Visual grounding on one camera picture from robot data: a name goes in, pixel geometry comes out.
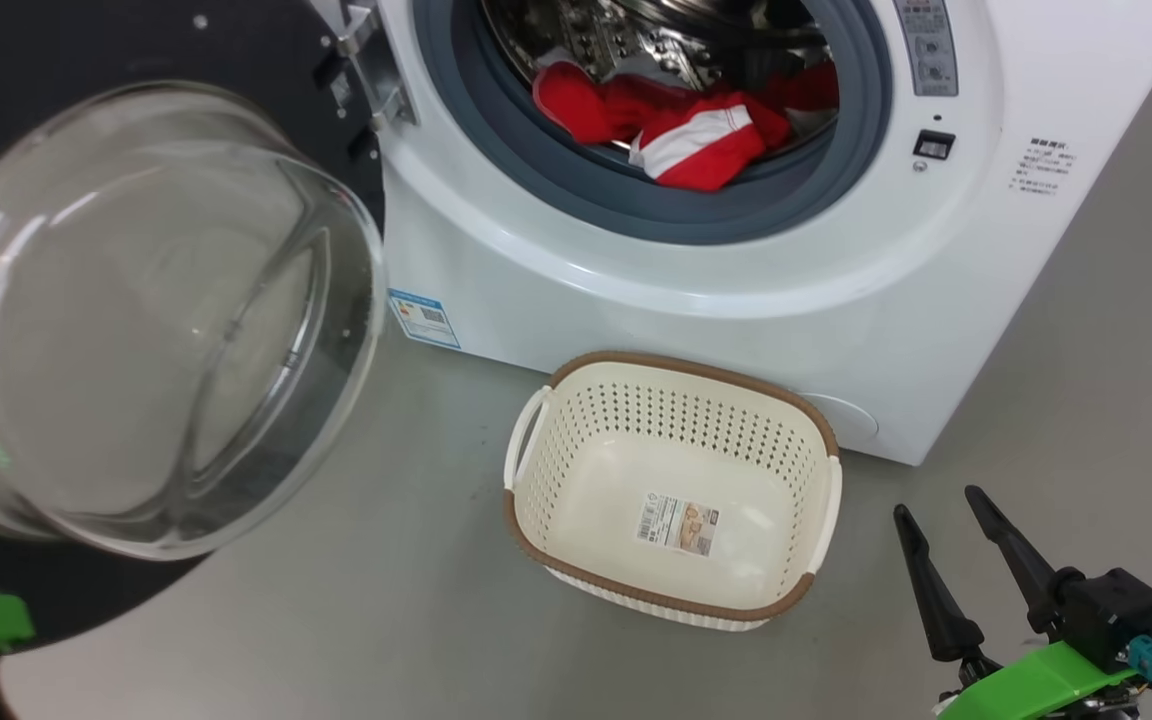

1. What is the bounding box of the black round glass washer door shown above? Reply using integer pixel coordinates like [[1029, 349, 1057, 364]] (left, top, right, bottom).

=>
[[0, 0, 387, 651]]

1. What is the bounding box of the white product label sticker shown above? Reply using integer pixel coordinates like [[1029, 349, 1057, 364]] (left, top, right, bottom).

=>
[[635, 492, 720, 557]]

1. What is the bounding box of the round white filter cover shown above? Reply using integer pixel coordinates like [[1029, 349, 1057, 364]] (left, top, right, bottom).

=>
[[801, 392, 879, 443]]

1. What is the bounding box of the metal door hinge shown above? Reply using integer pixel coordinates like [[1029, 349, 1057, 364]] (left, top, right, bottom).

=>
[[311, 5, 417, 131]]

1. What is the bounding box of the stainless steel washing machine drum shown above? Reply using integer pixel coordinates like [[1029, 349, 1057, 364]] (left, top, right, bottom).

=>
[[481, 0, 837, 151]]

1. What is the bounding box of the blue energy label sticker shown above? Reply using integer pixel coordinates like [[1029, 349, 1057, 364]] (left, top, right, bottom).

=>
[[388, 289, 461, 350]]

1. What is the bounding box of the white front-load washing machine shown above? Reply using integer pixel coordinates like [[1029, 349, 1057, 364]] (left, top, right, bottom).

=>
[[311, 0, 1152, 466]]

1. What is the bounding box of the red and white garment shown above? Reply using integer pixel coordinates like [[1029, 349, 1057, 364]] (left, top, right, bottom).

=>
[[533, 60, 840, 193]]

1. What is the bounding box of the black text instruction sticker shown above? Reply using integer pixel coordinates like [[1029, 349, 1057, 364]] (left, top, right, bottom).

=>
[[1008, 137, 1079, 198]]

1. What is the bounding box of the grey warning sticker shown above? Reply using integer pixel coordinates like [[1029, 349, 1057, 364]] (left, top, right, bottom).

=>
[[893, 0, 960, 98]]

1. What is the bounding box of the cream laundry basket brown rim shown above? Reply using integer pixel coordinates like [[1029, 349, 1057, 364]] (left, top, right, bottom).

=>
[[503, 351, 844, 632]]

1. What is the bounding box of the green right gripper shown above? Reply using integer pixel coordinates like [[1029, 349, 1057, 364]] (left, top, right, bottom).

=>
[[893, 486, 1139, 720]]

